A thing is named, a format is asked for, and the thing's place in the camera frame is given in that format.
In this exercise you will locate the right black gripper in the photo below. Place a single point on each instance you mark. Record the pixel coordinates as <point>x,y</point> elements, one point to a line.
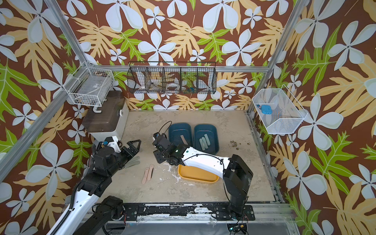
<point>157,156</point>

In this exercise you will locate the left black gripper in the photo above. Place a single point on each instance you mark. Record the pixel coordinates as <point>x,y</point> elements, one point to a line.
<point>135,150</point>

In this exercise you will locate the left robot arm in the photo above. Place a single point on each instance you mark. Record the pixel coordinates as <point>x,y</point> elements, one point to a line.
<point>84,214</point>

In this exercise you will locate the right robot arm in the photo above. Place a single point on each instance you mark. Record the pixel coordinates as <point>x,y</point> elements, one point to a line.
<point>234,172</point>

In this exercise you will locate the left teal storage box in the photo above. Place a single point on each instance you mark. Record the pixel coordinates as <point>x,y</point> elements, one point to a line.
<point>178,129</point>

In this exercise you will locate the teal storage box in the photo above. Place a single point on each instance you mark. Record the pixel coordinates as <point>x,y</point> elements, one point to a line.
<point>178,129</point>
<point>209,129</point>

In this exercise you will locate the yellow storage box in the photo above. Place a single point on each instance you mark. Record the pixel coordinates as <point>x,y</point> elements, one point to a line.
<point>196,174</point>

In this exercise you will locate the right teal storage box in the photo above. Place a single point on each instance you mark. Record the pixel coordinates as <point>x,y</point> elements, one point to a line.
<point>209,129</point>

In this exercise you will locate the brown lidded white container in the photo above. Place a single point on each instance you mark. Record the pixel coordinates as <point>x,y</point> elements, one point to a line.
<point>108,120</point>

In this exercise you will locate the small electronics board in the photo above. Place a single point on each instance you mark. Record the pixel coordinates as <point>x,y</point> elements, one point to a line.
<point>237,229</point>

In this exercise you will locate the blue object in basket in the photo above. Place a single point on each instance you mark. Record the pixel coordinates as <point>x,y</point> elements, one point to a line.
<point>266,109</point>

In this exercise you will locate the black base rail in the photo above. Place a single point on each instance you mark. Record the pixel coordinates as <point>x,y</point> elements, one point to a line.
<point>211,210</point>

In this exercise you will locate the white wire basket left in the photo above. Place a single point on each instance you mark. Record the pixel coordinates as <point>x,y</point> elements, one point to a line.
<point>89,85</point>

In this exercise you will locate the white wire basket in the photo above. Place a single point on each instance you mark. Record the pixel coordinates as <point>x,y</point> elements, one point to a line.
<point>288,113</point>
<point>89,85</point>

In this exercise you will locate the black wire basket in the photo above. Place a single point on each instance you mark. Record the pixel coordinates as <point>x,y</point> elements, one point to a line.
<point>172,77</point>

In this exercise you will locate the white wire basket right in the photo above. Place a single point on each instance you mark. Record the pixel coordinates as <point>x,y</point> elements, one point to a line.
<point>288,113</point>

